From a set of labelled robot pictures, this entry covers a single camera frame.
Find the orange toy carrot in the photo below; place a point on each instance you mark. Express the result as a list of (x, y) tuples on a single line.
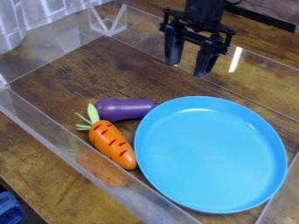
[(107, 139)]

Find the blue plastic plate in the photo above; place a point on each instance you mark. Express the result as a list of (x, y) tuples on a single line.
[(211, 154)]

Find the purple toy eggplant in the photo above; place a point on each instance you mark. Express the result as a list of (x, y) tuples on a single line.
[(118, 110)]

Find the white patterned curtain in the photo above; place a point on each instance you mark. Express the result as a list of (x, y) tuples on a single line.
[(23, 15)]

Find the blue object at corner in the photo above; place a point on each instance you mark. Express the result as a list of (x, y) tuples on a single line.
[(11, 210)]

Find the clear acrylic enclosure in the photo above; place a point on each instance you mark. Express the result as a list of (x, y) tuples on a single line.
[(103, 52)]

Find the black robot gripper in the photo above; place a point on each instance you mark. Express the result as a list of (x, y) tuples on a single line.
[(197, 24)]

